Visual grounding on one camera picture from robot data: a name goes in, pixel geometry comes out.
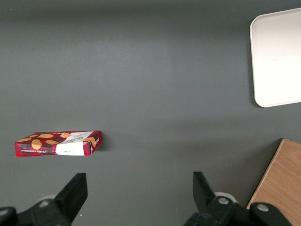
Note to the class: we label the red cookie box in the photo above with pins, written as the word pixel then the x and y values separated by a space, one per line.
pixel 47 146

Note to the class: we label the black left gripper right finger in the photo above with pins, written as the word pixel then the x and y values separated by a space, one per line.
pixel 207 202

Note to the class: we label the wooden drawer cabinet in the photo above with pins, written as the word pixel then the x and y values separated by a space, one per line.
pixel 282 176

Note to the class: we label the beige plastic tray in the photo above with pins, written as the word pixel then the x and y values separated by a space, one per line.
pixel 277 58

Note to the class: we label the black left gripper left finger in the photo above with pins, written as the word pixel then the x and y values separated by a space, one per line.
pixel 70 200

